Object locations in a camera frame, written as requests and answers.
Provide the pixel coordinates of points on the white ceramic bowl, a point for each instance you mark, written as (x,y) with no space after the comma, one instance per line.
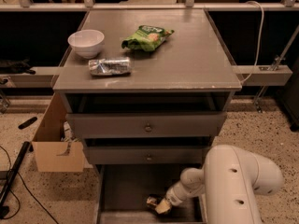
(87,43)

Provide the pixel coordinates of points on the grey top drawer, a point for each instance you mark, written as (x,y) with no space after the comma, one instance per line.
(146,125)

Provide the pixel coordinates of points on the black bag on ledge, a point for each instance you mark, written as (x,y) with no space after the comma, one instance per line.
(16,67)

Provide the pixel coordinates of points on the black pole on floor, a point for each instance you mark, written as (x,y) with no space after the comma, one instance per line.
(8,179)

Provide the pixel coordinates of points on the grey open bottom drawer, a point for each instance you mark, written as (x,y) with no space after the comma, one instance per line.
(125,188)

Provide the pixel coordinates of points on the orange crushed can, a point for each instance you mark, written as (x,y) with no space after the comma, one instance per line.
(153,200)

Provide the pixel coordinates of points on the grey wooden drawer cabinet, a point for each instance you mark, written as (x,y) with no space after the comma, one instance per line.
(188,74)

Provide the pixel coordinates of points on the black marker on floor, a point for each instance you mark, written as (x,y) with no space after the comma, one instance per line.
(27,123)

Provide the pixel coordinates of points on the metal railing frame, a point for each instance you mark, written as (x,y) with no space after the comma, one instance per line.
(212,5)

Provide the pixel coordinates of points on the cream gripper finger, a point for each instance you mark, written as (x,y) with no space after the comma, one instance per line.
(163,207)

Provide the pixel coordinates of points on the green chip bag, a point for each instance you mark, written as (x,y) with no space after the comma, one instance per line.
(147,38)

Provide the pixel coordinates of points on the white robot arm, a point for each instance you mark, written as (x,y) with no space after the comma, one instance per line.
(230,179)

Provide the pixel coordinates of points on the grey middle drawer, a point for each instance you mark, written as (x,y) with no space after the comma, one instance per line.
(145,155)

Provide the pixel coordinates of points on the cardboard box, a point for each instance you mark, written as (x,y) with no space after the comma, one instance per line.
(54,149)

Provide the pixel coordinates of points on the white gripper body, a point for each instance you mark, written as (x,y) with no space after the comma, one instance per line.
(172,197)

